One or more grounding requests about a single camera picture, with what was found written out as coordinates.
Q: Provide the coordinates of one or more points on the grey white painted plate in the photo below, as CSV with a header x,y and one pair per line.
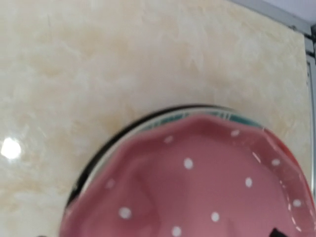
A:
x,y
264,129

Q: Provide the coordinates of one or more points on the pink polka dot plate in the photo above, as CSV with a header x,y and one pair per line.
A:
x,y
197,177

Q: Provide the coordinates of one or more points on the pale green plate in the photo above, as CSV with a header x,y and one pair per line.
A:
x,y
183,113

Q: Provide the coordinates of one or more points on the large black round plate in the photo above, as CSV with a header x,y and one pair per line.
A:
x,y
104,153

